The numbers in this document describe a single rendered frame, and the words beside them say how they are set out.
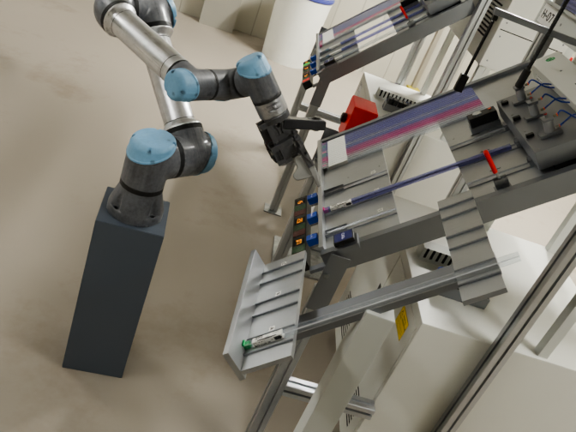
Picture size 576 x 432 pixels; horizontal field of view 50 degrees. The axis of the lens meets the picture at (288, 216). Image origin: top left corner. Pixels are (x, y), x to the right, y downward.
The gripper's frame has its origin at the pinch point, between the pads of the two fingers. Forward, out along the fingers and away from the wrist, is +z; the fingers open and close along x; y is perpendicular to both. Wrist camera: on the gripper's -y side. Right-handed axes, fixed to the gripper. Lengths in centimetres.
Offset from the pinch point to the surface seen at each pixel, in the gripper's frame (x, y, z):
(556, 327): 35, -36, 55
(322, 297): 22.0, 13.9, 19.5
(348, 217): 7.6, -3.1, 11.6
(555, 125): 29, -52, 5
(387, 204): 12.0, -12.9, 11.4
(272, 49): -361, -83, 49
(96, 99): -214, 52, -6
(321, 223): 7.3, 3.9, 9.4
